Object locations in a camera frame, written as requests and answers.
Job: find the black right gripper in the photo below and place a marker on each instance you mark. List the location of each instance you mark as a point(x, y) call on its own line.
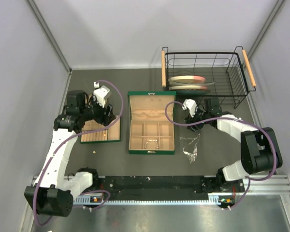
point(195, 120)

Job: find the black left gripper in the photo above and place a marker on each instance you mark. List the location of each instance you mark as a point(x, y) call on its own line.
point(106, 114)

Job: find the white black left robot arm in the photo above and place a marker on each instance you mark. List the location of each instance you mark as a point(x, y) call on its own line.
point(51, 194)

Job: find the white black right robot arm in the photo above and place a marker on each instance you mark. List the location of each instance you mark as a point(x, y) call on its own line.
point(259, 149)

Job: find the green jewelry tray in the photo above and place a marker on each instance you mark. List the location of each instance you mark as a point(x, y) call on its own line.
point(111, 134)

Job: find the green jewelry box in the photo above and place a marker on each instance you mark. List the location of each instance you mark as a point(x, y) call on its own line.
point(151, 133)

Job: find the dark green plate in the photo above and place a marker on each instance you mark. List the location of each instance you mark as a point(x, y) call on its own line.
point(193, 92)

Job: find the cream pink plate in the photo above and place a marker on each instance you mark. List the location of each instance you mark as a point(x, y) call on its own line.
point(188, 87)
point(187, 79)

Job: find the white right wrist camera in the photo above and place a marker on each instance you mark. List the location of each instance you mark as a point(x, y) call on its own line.
point(190, 105)

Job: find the black wire dish rack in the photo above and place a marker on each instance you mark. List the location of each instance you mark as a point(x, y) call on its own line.
point(228, 74)

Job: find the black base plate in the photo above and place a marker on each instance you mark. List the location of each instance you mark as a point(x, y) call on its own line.
point(159, 188)

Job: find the grey slotted cable duct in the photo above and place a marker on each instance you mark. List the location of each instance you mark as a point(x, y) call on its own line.
point(94, 201)

